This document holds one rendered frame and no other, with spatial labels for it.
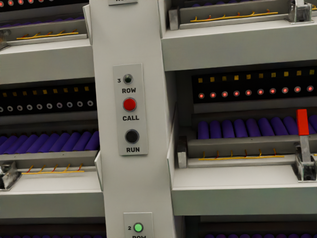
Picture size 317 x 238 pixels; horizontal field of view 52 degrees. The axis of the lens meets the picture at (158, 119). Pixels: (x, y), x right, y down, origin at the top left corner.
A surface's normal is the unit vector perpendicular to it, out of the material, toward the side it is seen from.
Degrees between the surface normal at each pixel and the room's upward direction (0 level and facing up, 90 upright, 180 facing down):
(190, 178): 22
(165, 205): 90
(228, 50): 112
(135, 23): 90
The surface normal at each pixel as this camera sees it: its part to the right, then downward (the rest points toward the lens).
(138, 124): -0.15, 0.06
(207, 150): -0.11, 0.43
